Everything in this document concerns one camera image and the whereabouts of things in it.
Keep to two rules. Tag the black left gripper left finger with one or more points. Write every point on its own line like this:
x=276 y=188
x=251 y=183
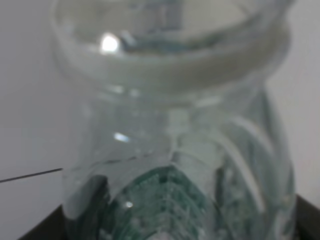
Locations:
x=42 y=225

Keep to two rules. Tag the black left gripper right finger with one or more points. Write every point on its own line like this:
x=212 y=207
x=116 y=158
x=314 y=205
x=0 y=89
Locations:
x=306 y=217

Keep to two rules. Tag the clear bottle with green label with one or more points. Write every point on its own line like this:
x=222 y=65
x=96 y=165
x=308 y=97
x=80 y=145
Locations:
x=174 y=136

